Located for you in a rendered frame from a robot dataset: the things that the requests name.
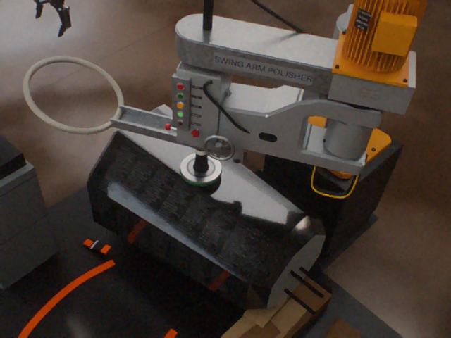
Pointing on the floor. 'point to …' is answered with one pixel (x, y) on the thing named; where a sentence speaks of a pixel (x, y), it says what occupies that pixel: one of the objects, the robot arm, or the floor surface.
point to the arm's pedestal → (23, 226)
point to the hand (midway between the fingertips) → (49, 24)
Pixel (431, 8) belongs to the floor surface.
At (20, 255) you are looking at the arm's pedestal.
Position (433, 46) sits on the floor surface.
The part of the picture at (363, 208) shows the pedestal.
